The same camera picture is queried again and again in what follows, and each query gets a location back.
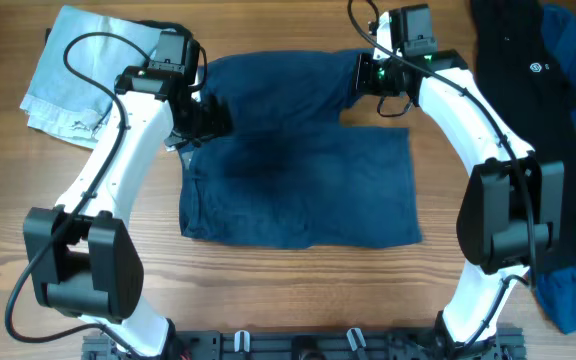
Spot dark blue denim shorts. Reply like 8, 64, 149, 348
179, 49, 422, 249

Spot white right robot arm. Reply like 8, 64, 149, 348
353, 50, 564, 354

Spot black folded garment under jeans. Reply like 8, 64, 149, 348
135, 20, 194, 40

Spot black shirt with logo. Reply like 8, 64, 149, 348
470, 0, 576, 273

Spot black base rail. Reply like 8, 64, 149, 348
81, 327, 527, 360

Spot light blue folded jeans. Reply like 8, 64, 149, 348
20, 6, 160, 148

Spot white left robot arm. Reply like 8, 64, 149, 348
15, 63, 226, 359

